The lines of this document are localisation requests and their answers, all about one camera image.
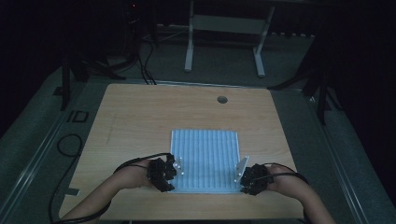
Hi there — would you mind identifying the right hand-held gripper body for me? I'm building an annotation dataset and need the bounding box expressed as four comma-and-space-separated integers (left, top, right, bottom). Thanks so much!
233, 155, 276, 194

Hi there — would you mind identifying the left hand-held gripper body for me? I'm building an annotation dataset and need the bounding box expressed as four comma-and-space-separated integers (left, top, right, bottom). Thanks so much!
146, 156, 185, 191

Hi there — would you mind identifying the blue striped cloth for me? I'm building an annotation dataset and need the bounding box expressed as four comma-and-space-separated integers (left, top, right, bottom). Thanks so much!
169, 129, 243, 195

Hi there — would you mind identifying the black metal stand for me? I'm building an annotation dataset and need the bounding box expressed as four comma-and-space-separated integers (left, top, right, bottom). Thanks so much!
266, 60, 344, 127
52, 54, 127, 112

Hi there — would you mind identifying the dark device with red light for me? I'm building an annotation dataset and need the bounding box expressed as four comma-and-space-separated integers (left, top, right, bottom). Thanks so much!
122, 0, 143, 62

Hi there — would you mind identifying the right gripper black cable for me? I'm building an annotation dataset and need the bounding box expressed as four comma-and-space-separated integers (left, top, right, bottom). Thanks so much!
254, 162, 310, 188

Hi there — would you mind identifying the black floor cables bundle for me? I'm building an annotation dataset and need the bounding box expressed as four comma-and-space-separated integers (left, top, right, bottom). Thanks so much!
135, 38, 158, 86

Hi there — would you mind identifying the looped black floor cable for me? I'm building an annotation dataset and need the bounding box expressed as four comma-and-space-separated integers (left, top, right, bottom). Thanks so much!
56, 133, 84, 159

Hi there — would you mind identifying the white metal stand frame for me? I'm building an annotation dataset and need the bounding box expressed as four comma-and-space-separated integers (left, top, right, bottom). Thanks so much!
184, 0, 276, 78

